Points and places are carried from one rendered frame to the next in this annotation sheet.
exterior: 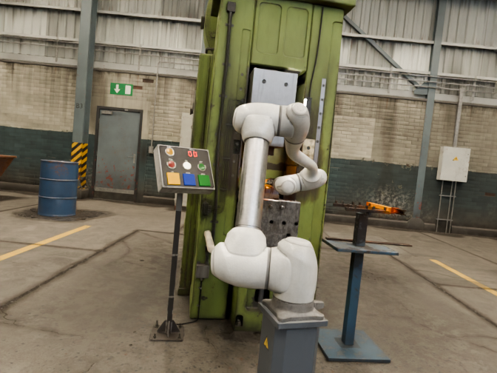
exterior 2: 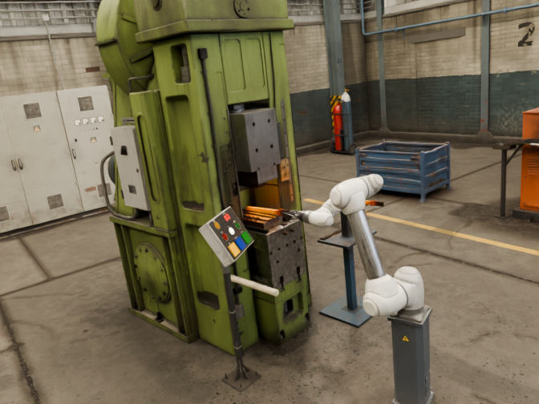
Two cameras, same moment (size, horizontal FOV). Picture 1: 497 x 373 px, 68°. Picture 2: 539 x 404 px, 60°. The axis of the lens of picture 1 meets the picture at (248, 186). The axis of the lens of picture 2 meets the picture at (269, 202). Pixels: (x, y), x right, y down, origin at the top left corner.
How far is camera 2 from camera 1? 1.97 m
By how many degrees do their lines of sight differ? 37
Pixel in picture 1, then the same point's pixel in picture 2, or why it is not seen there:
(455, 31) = not seen: outside the picture
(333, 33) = (280, 55)
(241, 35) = (215, 78)
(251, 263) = (399, 297)
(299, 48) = (259, 78)
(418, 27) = not seen: outside the picture
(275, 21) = (237, 56)
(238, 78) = (221, 123)
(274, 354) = (417, 342)
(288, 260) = (415, 285)
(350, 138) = not seen: hidden behind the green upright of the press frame
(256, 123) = (358, 200)
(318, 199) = (297, 207)
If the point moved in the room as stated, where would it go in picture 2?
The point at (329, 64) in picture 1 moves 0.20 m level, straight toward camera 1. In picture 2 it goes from (282, 86) to (295, 85)
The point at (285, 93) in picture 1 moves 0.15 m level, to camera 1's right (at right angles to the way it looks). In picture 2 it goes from (269, 129) to (286, 126)
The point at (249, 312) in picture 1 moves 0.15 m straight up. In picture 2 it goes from (286, 325) to (285, 307)
